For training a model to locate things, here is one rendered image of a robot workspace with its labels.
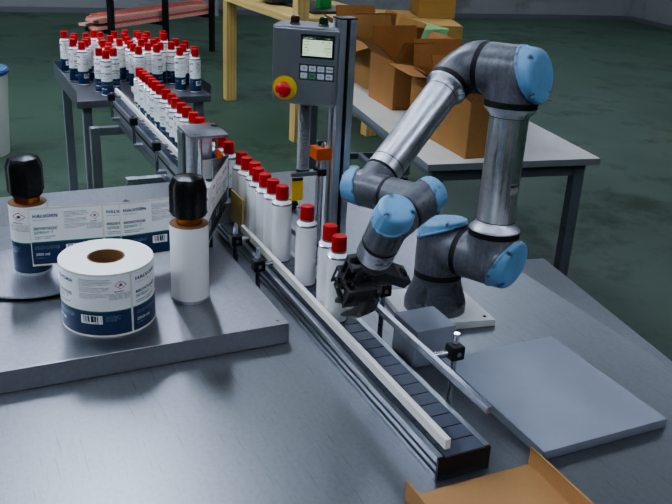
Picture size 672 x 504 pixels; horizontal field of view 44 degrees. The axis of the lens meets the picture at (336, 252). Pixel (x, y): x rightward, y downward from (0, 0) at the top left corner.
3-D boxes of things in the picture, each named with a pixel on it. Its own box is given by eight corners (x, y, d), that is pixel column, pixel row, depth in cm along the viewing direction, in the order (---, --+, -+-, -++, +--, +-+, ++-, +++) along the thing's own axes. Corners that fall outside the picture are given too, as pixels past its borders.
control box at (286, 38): (280, 94, 218) (281, 19, 211) (344, 100, 216) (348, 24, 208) (270, 102, 209) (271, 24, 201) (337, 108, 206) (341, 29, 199)
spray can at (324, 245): (311, 303, 198) (315, 222, 190) (331, 300, 200) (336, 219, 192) (320, 313, 193) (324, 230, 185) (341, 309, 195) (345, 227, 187)
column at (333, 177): (321, 270, 228) (332, 15, 202) (336, 268, 230) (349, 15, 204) (328, 277, 224) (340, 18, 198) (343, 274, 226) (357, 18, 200)
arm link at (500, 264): (472, 269, 205) (501, 39, 187) (527, 286, 196) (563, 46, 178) (444, 280, 196) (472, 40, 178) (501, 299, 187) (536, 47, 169)
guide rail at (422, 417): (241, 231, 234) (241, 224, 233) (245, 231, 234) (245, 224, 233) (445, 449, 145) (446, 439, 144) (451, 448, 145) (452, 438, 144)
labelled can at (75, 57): (60, 70, 433) (57, 30, 425) (170, 67, 456) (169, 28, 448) (75, 89, 395) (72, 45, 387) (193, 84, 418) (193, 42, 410)
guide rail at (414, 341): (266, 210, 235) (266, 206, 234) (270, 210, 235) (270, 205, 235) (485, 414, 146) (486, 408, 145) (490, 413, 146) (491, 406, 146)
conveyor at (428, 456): (182, 190, 283) (181, 176, 282) (213, 187, 288) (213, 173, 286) (436, 482, 147) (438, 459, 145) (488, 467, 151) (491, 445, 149)
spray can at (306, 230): (290, 280, 209) (293, 203, 201) (310, 278, 211) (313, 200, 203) (298, 289, 204) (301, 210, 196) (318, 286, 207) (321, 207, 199)
